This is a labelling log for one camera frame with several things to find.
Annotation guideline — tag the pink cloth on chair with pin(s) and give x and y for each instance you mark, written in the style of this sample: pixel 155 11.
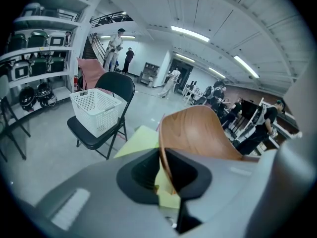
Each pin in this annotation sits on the pink cloth on chair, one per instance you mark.
pixel 90 71

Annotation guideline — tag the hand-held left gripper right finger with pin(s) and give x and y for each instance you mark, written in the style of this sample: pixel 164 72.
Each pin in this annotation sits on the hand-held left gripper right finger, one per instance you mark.
pixel 218 195

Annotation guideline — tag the white plastic basket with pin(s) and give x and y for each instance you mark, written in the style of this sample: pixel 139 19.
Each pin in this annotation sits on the white plastic basket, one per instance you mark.
pixel 96 108

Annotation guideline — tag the red fire extinguisher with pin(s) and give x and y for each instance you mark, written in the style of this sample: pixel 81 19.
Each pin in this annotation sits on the red fire extinguisher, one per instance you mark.
pixel 78 83

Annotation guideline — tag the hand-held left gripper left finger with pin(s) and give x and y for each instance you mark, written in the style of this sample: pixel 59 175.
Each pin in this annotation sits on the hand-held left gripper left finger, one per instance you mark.
pixel 99 195

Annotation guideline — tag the white work table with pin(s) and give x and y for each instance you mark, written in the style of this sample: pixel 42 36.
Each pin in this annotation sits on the white work table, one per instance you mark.
pixel 189 90

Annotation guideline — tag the black metal staircase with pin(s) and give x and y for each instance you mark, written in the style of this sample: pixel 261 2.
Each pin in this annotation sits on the black metal staircase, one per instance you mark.
pixel 95 48

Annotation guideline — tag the grey shell chair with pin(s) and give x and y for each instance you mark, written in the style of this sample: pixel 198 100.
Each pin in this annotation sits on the grey shell chair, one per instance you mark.
pixel 3 88

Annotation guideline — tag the black double door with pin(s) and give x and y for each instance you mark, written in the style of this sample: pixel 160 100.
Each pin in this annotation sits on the black double door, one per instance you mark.
pixel 184 71

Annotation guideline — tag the rows of black cases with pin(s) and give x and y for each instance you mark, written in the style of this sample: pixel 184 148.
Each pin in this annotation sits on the rows of black cases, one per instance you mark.
pixel 37 40

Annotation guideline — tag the brown wooden bowl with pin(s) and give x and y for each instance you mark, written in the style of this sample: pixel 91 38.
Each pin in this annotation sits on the brown wooden bowl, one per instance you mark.
pixel 198 133

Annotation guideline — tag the grey cabinet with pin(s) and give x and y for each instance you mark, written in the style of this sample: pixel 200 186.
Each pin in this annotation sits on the grey cabinet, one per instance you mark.
pixel 148 73

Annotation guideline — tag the yellow-green table top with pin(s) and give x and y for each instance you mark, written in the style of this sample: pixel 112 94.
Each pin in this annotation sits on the yellow-green table top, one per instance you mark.
pixel 143 140

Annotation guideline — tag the white shelf rack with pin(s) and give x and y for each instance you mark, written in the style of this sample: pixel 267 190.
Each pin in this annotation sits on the white shelf rack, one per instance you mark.
pixel 44 49

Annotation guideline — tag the black helmet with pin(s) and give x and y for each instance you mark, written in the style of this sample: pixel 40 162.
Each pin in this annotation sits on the black helmet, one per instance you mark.
pixel 45 94
pixel 26 98

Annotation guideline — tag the black balcony railing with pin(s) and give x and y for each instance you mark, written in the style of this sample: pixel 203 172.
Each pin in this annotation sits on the black balcony railing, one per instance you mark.
pixel 111 20

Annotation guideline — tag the person's white shirt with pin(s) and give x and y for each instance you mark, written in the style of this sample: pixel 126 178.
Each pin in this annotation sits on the person's white shirt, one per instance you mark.
pixel 304 103

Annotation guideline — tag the black folding chair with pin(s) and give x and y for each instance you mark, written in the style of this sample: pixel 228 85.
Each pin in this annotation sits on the black folding chair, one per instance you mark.
pixel 116 83

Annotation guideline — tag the ceiling strip light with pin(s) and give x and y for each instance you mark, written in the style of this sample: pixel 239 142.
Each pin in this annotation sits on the ceiling strip light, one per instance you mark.
pixel 245 66
pixel 216 72
pixel 185 57
pixel 190 33

